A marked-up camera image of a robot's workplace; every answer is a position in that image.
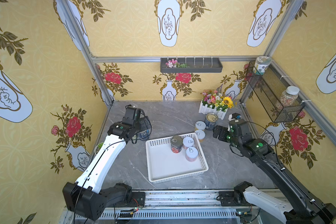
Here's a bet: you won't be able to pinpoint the white plastic basket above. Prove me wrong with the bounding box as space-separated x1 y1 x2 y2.
146 133 209 183

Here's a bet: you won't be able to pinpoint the potted succulent white pot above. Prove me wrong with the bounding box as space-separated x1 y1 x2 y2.
94 142 103 155

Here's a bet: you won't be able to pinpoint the pink artificial flowers on shelf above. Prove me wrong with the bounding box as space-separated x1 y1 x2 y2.
165 59 188 68

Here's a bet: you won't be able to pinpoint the pink small can back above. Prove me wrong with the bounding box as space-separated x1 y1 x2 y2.
185 147 199 162

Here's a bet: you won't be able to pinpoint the blue labelled tin can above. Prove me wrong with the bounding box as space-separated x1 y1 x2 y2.
137 129 151 141

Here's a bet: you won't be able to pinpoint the flower box white fence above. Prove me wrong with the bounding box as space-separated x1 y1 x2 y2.
198 90 234 119

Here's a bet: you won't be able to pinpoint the grey wall shelf tray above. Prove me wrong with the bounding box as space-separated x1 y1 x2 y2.
160 57 223 73

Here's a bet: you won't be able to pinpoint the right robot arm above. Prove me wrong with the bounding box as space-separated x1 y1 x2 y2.
213 119 336 224

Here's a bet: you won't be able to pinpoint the clear jar white lid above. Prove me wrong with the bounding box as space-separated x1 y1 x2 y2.
279 86 300 107

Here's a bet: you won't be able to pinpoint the black wire wall basket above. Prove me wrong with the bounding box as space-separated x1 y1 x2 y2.
246 61 305 123

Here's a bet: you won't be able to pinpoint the pink small can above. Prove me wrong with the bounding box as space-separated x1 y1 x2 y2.
182 137 195 149
185 147 199 162

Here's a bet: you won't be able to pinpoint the yellow small can back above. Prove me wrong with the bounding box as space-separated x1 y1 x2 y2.
195 121 206 131

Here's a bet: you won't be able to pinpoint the patterned jar on rack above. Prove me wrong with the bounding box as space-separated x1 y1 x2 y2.
253 56 272 75

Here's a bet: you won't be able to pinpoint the pink small can front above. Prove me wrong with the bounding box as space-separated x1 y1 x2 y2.
182 137 195 149

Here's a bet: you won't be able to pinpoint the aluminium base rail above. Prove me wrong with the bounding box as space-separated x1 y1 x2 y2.
58 189 309 224

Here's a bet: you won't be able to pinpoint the blue can near flowers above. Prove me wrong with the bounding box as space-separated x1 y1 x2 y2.
204 113 218 130

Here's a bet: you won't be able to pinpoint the red labelled tin can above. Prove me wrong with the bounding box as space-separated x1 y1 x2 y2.
171 135 183 154

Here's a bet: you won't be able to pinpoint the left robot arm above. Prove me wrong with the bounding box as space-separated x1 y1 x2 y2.
63 105 152 221

